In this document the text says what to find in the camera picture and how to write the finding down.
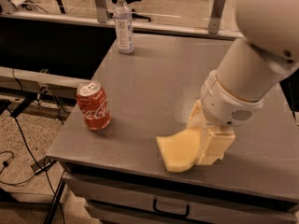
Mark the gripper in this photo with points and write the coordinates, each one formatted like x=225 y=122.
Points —
x=224 y=105

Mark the yellow wavy sponge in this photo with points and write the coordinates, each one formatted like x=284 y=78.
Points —
x=179 y=151

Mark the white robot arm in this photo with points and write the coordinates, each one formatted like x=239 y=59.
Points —
x=267 y=53

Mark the red Coca-Cola can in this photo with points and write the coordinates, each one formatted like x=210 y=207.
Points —
x=92 y=101

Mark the clear plastic water bottle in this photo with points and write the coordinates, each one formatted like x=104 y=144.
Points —
x=122 y=16

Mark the black power adapter on floor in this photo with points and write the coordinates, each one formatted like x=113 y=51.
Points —
x=42 y=165

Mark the black table leg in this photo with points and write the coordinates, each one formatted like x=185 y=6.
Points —
x=54 y=203

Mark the grey drawer with black handle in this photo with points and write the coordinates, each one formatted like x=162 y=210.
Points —
x=115 y=202

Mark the right metal window post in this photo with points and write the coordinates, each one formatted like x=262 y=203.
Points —
x=215 y=17

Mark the metal window post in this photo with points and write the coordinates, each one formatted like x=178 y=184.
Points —
x=101 y=11
x=215 y=17

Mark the left metal window post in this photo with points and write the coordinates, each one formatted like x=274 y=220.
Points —
x=101 y=11

